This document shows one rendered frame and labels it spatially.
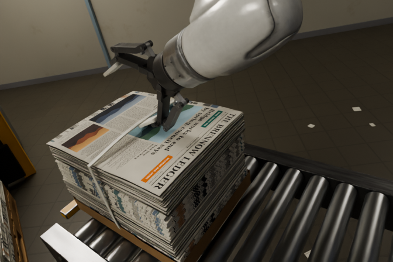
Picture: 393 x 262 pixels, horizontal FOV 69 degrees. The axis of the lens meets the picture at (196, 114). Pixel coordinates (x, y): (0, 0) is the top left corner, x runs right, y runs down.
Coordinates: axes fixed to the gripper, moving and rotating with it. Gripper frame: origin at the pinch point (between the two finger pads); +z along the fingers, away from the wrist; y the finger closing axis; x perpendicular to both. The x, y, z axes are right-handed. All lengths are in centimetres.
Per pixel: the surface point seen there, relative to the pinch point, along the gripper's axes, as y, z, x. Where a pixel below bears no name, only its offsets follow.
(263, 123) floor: 78, 89, 149
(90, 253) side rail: 25.6, 15.9, -21.8
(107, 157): 7.9, 0.7, -11.4
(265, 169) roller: 36.6, -5.6, 20.1
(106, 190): 13.8, 3.7, -14.7
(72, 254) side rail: 23.8, 19.3, -24.3
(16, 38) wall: -150, 381, 135
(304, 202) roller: 42.5, -17.1, 13.8
